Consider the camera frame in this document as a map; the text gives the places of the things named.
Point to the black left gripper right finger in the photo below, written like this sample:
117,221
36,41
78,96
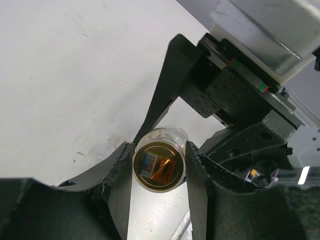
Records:
224,206

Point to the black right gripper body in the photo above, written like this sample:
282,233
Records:
227,85

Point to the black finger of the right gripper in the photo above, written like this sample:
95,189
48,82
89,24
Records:
241,146
180,59

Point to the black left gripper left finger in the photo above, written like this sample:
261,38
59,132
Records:
94,205

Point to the weekly pill organizer strip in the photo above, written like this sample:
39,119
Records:
184,228

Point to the clear bottle gold cap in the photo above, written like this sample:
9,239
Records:
173,136

